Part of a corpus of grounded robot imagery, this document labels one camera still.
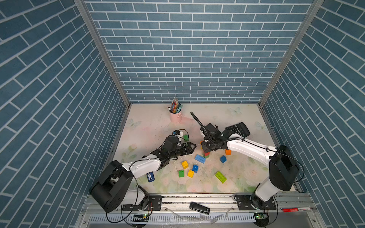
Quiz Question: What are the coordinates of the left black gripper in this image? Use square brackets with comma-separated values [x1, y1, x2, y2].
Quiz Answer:
[167, 142, 196, 159]

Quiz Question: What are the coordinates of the long light blue lego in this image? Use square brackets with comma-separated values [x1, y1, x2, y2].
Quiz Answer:
[195, 154, 206, 164]

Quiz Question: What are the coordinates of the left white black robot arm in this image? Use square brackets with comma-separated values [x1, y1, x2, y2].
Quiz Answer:
[89, 135, 196, 213]

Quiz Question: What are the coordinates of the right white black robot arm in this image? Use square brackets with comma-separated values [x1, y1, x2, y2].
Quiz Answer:
[200, 122, 299, 210]

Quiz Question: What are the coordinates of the small blue lego right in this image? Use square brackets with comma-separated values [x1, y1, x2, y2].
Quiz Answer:
[220, 156, 227, 163]

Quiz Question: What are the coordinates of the small blue lego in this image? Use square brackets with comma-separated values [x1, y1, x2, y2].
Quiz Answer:
[192, 165, 199, 173]
[220, 156, 227, 163]

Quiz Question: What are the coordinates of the yellow lego lower left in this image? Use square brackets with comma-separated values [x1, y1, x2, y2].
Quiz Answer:
[181, 161, 189, 169]

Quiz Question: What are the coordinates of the yellow lego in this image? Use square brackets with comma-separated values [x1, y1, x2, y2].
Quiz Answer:
[187, 170, 195, 178]
[181, 161, 189, 169]

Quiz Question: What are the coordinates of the small green lego bottom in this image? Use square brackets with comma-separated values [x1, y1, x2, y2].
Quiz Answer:
[178, 170, 185, 178]

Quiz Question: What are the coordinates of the small blue lego lower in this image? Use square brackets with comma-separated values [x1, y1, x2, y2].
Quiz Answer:
[192, 165, 199, 173]

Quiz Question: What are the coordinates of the yellow lego bottom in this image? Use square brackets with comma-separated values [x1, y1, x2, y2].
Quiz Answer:
[187, 170, 195, 178]

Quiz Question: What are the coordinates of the long lime lego brick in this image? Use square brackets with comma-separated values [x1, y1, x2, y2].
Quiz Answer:
[215, 171, 227, 184]

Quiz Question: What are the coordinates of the black calculator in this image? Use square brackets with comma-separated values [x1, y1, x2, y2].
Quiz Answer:
[226, 122, 251, 138]

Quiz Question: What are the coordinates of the pink pen cup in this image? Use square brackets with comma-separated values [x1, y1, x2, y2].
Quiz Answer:
[169, 112, 183, 124]

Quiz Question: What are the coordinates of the blue black usb device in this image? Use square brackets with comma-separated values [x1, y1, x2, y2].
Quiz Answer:
[146, 172, 155, 182]

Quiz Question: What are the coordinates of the red marker pen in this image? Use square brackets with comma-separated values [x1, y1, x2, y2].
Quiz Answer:
[282, 207, 312, 213]

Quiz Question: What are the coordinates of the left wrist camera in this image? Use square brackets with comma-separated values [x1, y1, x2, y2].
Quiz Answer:
[172, 130, 184, 137]

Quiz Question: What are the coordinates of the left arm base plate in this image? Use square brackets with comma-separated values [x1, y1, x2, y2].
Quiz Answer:
[122, 195, 162, 211]

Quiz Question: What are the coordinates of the black remote on rail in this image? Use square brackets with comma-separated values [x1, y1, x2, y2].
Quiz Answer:
[189, 202, 210, 215]

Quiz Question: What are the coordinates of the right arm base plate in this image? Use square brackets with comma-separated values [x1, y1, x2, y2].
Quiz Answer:
[233, 193, 277, 211]

